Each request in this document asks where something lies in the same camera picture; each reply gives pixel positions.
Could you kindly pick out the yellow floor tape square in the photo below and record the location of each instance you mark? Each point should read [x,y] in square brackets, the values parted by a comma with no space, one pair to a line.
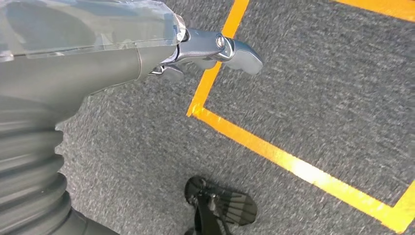
[246,139]

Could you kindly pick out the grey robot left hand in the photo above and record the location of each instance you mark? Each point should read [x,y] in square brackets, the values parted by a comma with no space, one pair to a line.
[81,68]

